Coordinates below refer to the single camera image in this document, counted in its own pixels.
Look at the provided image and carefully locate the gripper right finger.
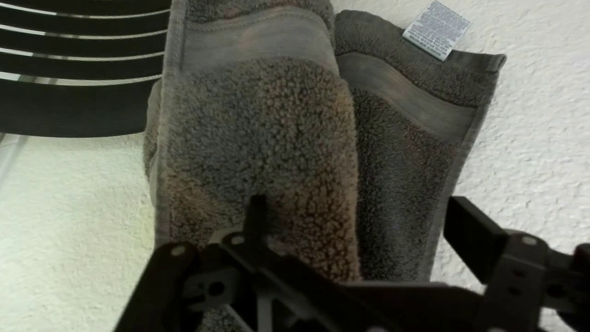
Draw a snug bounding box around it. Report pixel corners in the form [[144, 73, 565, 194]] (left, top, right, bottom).
[[443, 196, 590, 332]]

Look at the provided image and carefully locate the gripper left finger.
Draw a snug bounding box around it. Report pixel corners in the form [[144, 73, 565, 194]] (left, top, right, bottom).
[[114, 194, 351, 332]]

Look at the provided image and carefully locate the black slatted chair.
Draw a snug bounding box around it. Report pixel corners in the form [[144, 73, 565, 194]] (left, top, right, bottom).
[[0, 0, 172, 138]]

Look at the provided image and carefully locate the grey terry towel with label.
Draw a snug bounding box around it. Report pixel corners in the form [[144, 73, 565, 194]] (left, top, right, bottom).
[[333, 1, 507, 283]]

